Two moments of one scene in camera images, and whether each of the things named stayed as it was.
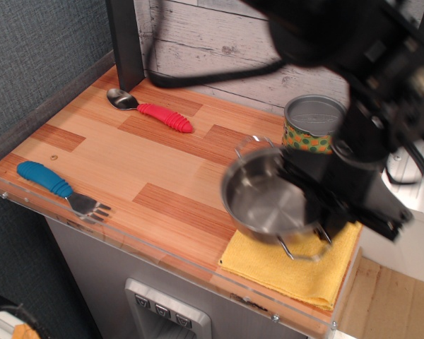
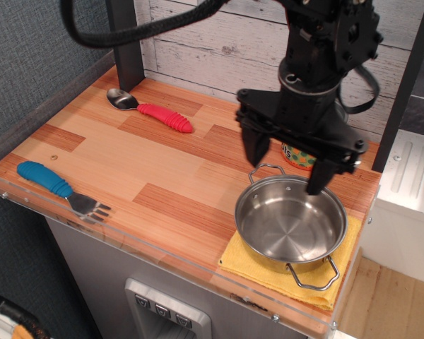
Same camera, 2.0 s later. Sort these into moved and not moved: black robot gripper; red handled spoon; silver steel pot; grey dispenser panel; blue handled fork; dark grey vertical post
Moved: silver steel pot; black robot gripper
Not moved: grey dispenser panel; blue handled fork; red handled spoon; dark grey vertical post
